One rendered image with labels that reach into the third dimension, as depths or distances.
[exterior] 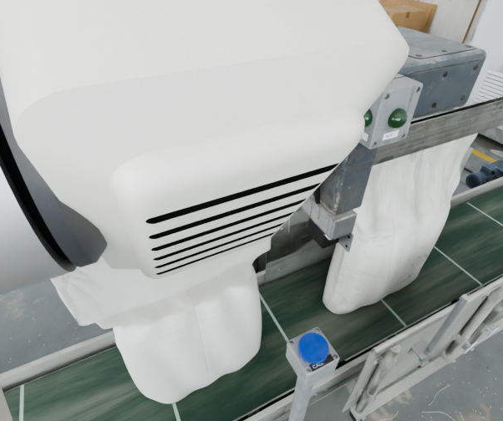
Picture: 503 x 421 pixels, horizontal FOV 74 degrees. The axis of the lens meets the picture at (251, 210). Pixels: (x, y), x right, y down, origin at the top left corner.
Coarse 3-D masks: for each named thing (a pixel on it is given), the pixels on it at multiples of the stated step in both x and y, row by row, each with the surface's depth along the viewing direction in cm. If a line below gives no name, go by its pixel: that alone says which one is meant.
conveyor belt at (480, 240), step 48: (480, 240) 156; (288, 288) 135; (432, 288) 135; (288, 336) 120; (336, 336) 120; (384, 336) 120; (48, 384) 107; (96, 384) 107; (240, 384) 107; (288, 384) 107
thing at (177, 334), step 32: (224, 256) 84; (256, 256) 90; (64, 288) 66; (96, 288) 70; (128, 288) 74; (160, 288) 78; (192, 288) 82; (224, 288) 83; (256, 288) 88; (96, 320) 75; (128, 320) 76; (160, 320) 77; (192, 320) 81; (224, 320) 85; (256, 320) 96; (128, 352) 78; (160, 352) 82; (192, 352) 87; (224, 352) 95; (256, 352) 108; (160, 384) 90; (192, 384) 99
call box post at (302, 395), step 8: (296, 384) 80; (312, 384) 77; (296, 392) 82; (304, 392) 78; (296, 400) 84; (304, 400) 82; (296, 408) 86; (304, 408) 86; (296, 416) 88; (304, 416) 91
